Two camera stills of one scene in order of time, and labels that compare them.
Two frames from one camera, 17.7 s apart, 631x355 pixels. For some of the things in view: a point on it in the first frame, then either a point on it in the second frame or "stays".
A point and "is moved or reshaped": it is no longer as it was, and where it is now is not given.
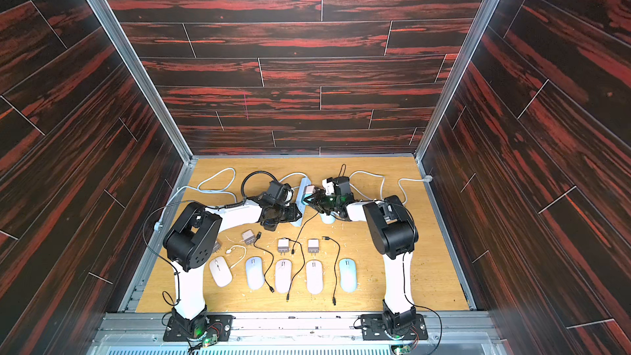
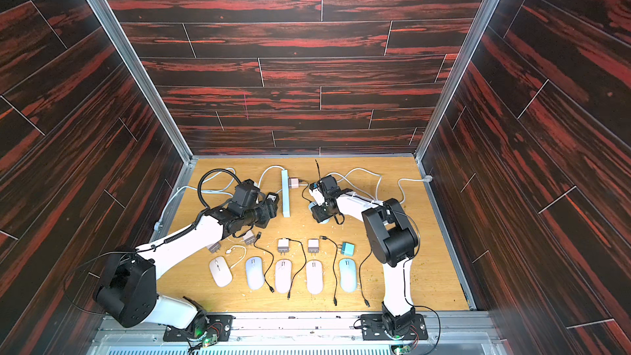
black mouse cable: [329, 238] stays
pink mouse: [314, 271] stays
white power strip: [305, 182] is moved or reshaped
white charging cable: [229, 251] stays
